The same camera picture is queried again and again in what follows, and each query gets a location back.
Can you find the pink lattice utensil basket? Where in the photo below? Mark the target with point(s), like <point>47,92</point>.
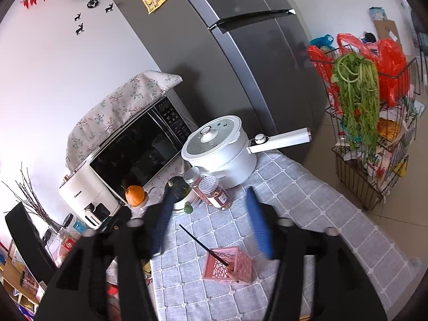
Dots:
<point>217,267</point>

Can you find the black deer wall sticker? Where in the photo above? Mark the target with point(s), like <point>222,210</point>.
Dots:
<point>79,29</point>
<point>78,16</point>
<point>109,8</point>

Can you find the dark green pumpkin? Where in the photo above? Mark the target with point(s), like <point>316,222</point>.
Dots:
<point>180,186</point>

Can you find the floral microwave cover cloth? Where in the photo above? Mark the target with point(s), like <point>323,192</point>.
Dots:
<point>110,107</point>

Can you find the yellow snack packet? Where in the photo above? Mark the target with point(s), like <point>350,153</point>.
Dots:
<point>388,129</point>

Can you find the large red plastic bag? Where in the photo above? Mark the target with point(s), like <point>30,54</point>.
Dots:
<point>391,70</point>

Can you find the bare decorative twigs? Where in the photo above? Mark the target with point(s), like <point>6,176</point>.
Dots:
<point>30,197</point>

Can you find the spice jar with red contents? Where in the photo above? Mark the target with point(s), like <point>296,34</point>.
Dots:
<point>215,195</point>

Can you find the blue plastic bag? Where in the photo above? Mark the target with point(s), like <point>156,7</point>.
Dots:
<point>322,41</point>

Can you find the grey checked tablecloth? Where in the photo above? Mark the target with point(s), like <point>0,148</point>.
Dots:
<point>301,200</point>

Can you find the brown cardboard box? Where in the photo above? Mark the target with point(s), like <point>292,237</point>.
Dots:
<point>388,31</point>

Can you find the light blue printed box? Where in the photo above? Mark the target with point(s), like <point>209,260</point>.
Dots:
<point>378,13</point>

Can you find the black flat screen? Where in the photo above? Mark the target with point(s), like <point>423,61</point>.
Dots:
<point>26,240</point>

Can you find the small red plastic bag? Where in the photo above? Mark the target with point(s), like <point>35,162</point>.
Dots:
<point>321,70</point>

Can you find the black and wood chopstick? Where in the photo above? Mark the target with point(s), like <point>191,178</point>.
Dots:
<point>204,245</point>

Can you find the clear spice jar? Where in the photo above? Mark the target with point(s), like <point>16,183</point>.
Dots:
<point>192,177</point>

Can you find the green leafy vegetable bunch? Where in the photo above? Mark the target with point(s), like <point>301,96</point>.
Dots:
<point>357,100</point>

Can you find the orange fruit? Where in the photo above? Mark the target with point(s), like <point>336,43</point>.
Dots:
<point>135,195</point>

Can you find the white cup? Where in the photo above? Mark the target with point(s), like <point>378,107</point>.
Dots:
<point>188,198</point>

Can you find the black microwave oven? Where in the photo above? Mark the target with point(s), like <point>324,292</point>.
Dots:
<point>133,153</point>

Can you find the wooden shelf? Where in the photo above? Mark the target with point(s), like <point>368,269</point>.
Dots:
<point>13,291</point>

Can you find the floral table cloth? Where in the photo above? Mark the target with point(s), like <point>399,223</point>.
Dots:
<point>167,170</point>

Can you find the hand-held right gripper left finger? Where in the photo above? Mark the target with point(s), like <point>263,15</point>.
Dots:
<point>159,222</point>

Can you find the red label jar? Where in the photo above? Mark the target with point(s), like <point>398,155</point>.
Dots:
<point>69,243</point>

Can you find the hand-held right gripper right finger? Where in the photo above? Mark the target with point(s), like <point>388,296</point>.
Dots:
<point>260,225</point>

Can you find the white electric pot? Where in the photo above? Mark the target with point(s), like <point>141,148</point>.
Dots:
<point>220,169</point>

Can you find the glass pot lid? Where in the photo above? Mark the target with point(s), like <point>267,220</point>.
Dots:
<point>210,140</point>

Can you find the dark grey refrigerator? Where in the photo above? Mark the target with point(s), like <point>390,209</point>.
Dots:
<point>207,73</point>

